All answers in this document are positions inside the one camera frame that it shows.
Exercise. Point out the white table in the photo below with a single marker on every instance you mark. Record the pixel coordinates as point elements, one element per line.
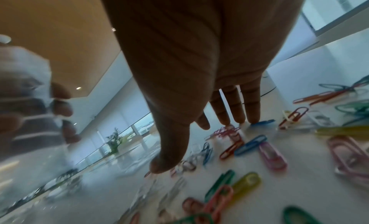
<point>305,186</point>

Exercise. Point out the person's left hand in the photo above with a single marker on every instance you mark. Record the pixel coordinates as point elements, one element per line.
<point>62,109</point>

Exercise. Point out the green potted plant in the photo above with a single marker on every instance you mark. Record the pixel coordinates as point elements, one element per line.
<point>114,139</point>

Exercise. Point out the pile of colourful paper clips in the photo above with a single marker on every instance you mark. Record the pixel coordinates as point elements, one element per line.
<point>272,157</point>

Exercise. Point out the person's right hand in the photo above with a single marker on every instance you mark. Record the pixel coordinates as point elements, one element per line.
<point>187,47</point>

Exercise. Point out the smooth clear plastic bag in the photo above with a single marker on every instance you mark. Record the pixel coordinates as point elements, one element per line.
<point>26,65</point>

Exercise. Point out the white paper cup black rim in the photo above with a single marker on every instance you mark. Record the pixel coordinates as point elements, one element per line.
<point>269,84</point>

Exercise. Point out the window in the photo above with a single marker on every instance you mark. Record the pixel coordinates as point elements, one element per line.
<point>340,11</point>

